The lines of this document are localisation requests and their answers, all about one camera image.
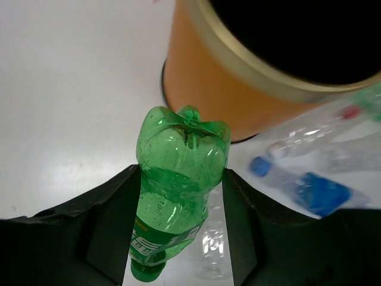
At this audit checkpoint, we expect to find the orange cylindrical bin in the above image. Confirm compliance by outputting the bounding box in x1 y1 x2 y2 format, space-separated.
161 1 380 142

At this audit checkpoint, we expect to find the blue label clear bottle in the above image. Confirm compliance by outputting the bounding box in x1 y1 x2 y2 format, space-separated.
249 156 372 217

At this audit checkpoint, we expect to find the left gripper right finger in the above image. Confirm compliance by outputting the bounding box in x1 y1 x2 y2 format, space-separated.
223 169 380 285

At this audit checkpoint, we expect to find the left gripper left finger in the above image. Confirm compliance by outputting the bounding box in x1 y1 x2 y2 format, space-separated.
1 165 140 285

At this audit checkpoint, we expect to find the clear bottle white cap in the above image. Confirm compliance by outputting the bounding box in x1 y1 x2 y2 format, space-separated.
264 101 380 161

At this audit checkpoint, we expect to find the green bottle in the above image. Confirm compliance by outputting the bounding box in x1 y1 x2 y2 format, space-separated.
129 105 231 282

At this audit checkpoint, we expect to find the clear crushed bottle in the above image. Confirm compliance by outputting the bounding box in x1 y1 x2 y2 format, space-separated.
193 185 232 280

